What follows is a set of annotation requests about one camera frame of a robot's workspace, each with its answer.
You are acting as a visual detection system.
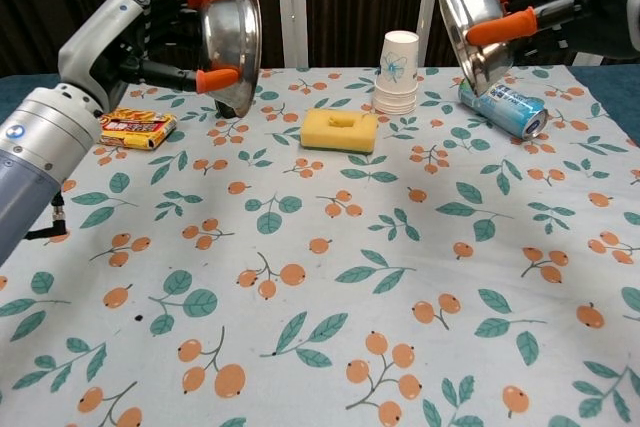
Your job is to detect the metal bowl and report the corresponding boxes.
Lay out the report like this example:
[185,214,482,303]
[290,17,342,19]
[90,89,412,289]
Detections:
[199,0,263,118]
[433,0,516,98]

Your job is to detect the white frame post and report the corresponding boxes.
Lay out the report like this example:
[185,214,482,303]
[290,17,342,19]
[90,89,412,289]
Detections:
[417,0,444,67]
[276,0,309,68]

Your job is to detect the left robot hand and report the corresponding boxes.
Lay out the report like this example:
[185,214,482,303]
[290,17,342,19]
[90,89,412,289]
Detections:
[57,0,241,113]

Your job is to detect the stack of paper cups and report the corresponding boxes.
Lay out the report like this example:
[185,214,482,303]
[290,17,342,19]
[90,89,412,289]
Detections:
[372,30,420,116]

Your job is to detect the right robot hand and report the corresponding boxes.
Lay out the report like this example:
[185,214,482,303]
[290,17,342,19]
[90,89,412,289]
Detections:
[464,0,640,61]

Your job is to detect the yellow snack box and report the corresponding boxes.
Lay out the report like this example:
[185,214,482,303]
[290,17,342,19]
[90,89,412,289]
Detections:
[97,107,179,152]

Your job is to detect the blue drink can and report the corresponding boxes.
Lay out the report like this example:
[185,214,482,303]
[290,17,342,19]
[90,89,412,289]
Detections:
[458,77,550,141]

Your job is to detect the yellow sponge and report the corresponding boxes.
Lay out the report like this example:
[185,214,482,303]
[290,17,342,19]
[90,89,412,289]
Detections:
[299,107,380,156]

